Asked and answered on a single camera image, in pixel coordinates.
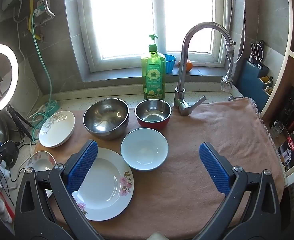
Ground yellow pipe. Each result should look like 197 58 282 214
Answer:
30 0 44 42

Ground orange fruit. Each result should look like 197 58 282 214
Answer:
178 59 193 71

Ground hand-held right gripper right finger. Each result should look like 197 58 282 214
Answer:
194 142 282 240

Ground printed cardboard box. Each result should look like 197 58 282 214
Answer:
278 129 294 172

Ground wall outlet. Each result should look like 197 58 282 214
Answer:
35 0 46 17

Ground white cable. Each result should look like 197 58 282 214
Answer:
13 5 41 115

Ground wooden shelf unit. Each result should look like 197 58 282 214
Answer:
259 0 294 188

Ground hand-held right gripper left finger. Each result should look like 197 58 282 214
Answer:
14 139 105 240

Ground pink towel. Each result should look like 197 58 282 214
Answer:
33 97 285 230

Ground blue knife holder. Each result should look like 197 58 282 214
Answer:
239 59 275 105

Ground green hose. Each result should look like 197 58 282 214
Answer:
28 10 60 137

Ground black tripod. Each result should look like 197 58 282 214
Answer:
6 104 35 142

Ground white ring light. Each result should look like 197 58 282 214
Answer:
0 44 19 114

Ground thin metal hose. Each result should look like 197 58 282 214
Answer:
230 0 246 63

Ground blue plastic cup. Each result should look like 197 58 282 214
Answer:
164 54 177 73

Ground green dish soap bottle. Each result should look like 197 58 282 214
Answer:
141 34 167 100

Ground pink floral white plate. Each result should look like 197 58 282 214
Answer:
71 147 134 221

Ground large stainless steel bowl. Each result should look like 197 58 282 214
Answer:
83 98 130 140

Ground black scissors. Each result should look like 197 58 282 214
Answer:
250 40 265 64

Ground chrome kitchen faucet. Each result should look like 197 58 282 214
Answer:
174 22 235 117

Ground small floral plate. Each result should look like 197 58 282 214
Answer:
25 151 57 198

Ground glass cup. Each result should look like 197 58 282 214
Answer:
270 120 285 137

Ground window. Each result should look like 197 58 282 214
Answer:
76 0 233 74

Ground pale blue ceramic bowl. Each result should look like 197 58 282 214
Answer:
121 128 169 172

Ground black cable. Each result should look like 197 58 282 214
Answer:
0 165 25 205

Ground red steel bowl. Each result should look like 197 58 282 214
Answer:
134 99 173 130

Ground black electronic device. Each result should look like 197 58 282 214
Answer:
0 140 20 178

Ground metal shower hose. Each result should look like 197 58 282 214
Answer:
41 0 55 25

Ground brown leaf white plate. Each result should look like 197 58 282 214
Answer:
39 110 76 148

